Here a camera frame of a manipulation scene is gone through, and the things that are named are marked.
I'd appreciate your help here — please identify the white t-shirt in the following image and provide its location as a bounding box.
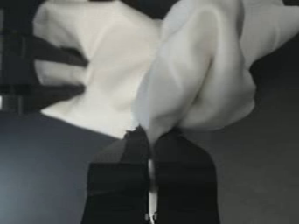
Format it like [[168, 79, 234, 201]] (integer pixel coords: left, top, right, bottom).
[[31, 0, 299, 142]]

